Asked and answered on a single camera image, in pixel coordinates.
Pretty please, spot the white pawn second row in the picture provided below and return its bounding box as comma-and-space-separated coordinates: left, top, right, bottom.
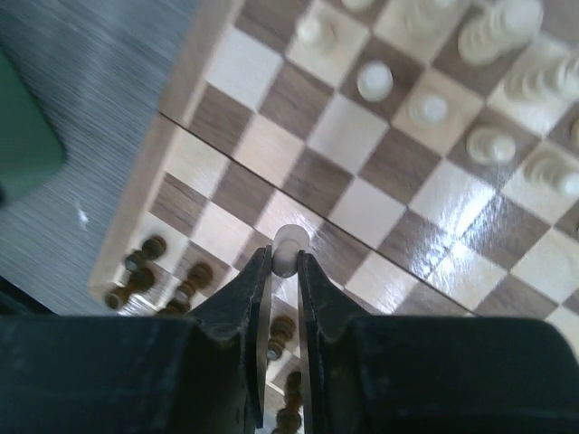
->
356, 61, 394, 102

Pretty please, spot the dark bishop edge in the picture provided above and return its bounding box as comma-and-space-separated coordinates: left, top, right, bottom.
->
156, 299, 191, 316

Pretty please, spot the wooden chess board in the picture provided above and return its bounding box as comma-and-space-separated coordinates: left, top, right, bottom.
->
89, 1, 578, 425

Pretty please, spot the dark chess piece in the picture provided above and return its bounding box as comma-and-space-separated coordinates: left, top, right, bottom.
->
266, 316, 296, 361
124, 235, 166, 272
104, 268, 156, 310
174, 262, 214, 303

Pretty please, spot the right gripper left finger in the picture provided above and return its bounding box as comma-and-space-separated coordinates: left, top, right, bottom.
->
1, 247, 272, 433

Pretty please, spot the dark chess pawn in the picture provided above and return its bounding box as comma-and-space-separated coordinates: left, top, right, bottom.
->
272, 371, 303, 434

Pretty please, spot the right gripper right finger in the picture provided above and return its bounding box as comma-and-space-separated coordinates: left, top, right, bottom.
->
297, 252, 578, 433

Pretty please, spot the green plastic tray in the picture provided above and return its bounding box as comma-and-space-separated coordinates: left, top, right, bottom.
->
1, 50, 65, 206

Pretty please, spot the white pawn mid board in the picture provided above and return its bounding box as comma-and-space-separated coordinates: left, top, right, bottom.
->
272, 224, 310, 278

